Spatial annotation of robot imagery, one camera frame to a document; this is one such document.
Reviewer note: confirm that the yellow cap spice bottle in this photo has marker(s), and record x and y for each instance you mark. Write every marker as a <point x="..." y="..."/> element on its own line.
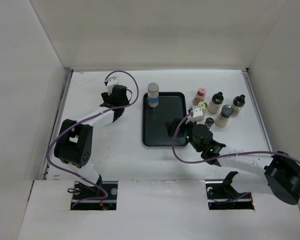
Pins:
<point x="203" y="106"/>

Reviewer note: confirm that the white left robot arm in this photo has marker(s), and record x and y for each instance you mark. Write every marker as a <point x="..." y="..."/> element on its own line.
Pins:
<point x="73" y="146"/>

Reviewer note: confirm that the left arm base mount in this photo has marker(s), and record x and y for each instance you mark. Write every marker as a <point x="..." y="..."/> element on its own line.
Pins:
<point x="90" y="198"/>

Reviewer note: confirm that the black pump bottle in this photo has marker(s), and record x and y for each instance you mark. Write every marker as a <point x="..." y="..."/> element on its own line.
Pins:
<point x="238" y="103"/>
<point x="215" y="103"/>

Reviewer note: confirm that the tall jar silver lid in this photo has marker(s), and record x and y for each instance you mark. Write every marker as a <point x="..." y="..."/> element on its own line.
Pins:
<point x="153" y="94"/>

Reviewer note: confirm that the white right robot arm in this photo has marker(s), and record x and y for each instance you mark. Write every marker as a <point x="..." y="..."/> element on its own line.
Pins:
<point x="274" y="173"/>

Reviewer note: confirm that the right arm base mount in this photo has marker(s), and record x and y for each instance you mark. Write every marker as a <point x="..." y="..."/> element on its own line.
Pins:
<point x="222" y="196"/>

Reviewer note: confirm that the pink cap spice bottle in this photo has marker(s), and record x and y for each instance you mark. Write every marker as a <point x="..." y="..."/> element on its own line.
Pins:
<point x="199" y="96"/>

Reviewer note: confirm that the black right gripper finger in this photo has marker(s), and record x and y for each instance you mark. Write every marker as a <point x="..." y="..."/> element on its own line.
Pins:
<point x="189" y="119"/>
<point x="172" y="126"/>

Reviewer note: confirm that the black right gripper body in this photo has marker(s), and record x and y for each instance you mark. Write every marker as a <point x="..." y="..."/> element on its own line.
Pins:
<point x="188" y="133"/>

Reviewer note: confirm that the black pump bottle right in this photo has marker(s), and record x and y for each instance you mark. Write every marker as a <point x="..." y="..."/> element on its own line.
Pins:
<point x="238" y="103"/>

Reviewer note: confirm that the small dark spice bottle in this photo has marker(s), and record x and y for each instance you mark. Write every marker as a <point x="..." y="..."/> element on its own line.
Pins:
<point x="209" y="122"/>

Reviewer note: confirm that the black rectangular tray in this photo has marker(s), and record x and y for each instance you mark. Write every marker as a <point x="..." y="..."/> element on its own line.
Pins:
<point x="171" y="106"/>

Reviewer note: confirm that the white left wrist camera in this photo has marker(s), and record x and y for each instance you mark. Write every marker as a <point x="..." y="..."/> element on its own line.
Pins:
<point x="110" y="83"/>

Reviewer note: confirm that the black pump bottle left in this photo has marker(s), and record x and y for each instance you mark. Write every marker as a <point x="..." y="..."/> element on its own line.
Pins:
<point x="215" y="103"/>

